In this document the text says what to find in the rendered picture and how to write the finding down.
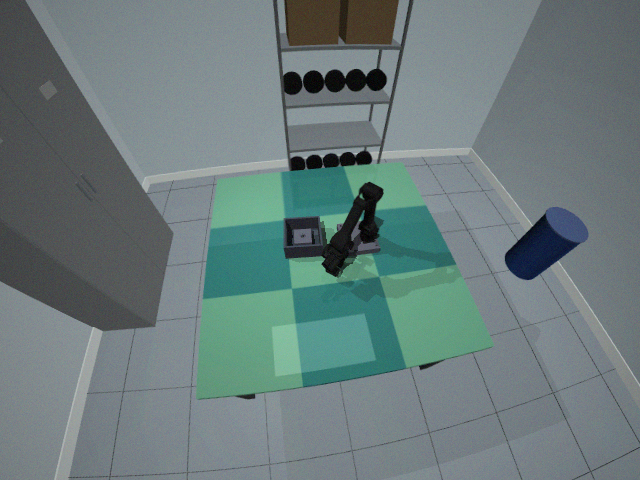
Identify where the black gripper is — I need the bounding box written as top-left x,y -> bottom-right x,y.
325,241 -> 354,277

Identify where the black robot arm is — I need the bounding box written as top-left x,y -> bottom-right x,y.
322,182 -> 384,272

